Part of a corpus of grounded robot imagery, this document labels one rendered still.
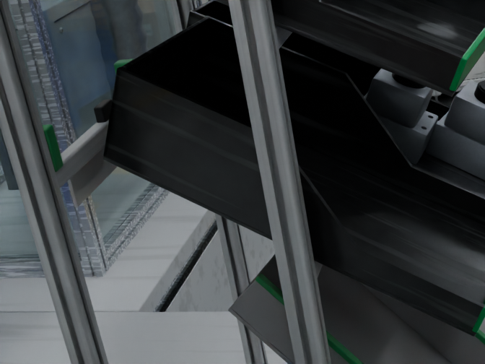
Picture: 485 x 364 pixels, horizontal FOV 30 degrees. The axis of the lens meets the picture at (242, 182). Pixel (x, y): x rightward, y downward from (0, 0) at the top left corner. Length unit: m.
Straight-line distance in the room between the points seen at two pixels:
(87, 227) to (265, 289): 0.84
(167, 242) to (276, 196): 1.00
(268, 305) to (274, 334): 0.02
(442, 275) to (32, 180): 0.28
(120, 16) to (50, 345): 0.60
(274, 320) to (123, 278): 0.84
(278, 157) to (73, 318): 0.20
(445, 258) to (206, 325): 0.69
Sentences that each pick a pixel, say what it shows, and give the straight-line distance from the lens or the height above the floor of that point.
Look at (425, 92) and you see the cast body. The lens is 0.74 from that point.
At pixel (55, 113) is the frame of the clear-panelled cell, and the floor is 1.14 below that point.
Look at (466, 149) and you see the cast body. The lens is 0.77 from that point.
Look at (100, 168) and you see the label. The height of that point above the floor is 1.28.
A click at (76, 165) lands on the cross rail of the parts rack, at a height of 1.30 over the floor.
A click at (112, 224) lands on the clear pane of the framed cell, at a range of 1.55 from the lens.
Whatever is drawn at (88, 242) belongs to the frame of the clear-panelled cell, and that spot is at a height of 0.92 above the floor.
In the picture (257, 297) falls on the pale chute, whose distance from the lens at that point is 0.64.
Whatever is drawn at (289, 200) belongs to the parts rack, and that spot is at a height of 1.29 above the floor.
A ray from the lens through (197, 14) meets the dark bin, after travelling 0.74.
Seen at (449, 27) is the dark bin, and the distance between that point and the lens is 0.61.
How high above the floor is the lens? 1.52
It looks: 22 degrees down
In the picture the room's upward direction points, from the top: 11 degrees counter-clockwise
